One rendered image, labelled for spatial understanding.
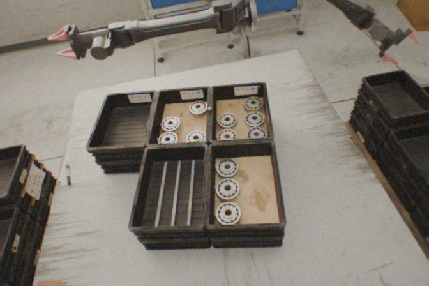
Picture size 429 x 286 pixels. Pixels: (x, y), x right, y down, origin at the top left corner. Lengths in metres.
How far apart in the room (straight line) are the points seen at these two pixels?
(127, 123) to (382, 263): 1.36
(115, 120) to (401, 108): 1.80
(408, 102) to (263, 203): 1.38
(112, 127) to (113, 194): 0.37
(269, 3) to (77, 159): 2.49
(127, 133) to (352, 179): 1.16
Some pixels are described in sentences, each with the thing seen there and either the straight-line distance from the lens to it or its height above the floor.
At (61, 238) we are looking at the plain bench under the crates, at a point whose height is 0.70.
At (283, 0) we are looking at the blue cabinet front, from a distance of 3.50.
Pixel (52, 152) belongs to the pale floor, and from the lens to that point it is 3.08.
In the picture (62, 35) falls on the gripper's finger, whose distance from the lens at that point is 1.17.
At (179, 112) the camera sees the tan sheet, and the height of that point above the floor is 0.83.
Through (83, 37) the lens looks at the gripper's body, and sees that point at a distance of 1.18.
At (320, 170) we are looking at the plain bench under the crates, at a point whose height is 0.70.
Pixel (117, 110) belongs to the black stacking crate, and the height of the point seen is 0.83.
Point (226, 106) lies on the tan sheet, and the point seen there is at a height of 0.83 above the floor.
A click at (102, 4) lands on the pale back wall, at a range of 4.25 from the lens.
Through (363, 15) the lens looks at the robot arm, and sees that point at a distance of 1.37.
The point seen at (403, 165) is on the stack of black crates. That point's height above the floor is 0.39.
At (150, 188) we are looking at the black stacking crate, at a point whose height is 0.83.
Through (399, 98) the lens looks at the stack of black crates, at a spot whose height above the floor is 0.49.
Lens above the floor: 2.00
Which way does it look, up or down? 48 degrees down
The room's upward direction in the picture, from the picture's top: 10 degrees counter-clockwise
